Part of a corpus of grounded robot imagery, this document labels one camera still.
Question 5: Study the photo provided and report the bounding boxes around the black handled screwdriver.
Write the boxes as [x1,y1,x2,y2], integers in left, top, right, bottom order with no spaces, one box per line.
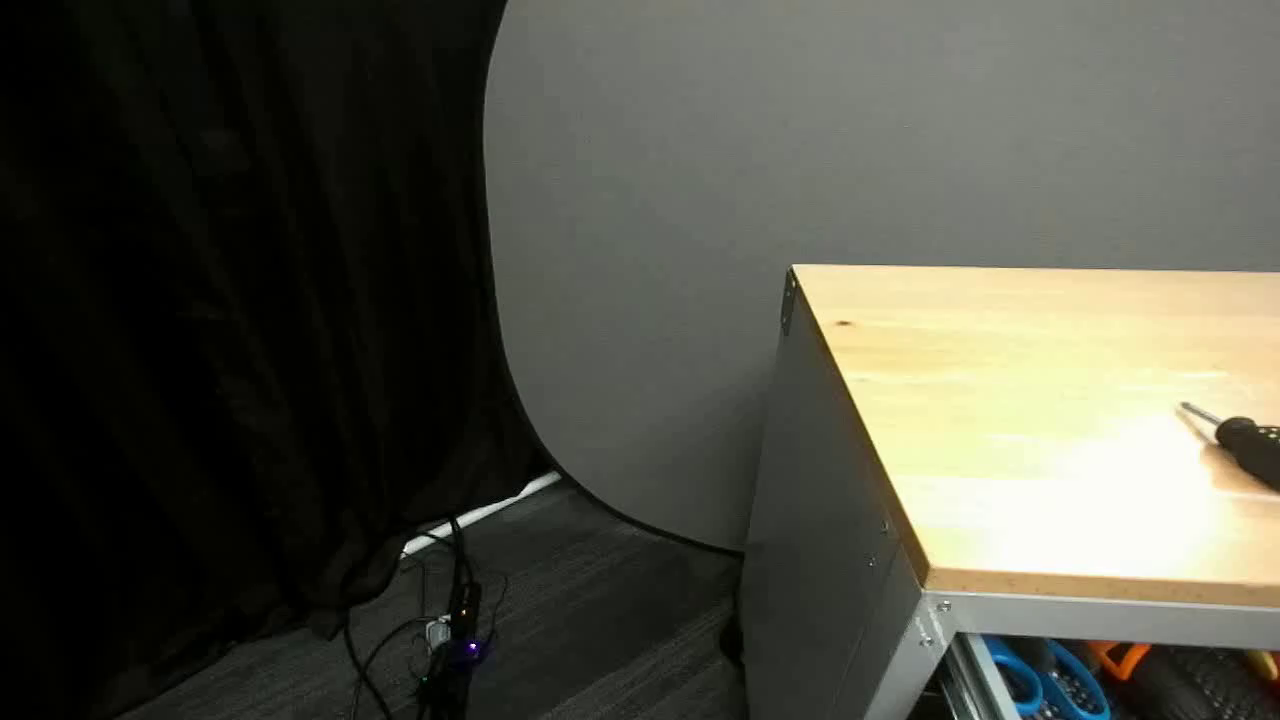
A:
[1179,401,1280,493]

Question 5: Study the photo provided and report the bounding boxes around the open topmost metal drawer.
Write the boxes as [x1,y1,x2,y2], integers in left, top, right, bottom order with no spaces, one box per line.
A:
[906,638,1280,720]

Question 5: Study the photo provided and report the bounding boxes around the blue tool in drawer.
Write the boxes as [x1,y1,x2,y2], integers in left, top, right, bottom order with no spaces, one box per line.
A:
[984,638,1110,720]

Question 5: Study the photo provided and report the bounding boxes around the wooden top tool cabinet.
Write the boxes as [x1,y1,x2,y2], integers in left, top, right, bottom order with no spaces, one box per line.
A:
[738,265,1280,720]

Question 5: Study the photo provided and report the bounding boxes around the black curtain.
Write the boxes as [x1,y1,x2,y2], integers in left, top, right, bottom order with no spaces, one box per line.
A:
[0,0,543,720]

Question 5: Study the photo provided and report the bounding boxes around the black cables on floor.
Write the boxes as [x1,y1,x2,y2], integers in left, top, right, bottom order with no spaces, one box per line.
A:
[336,517,499,720]

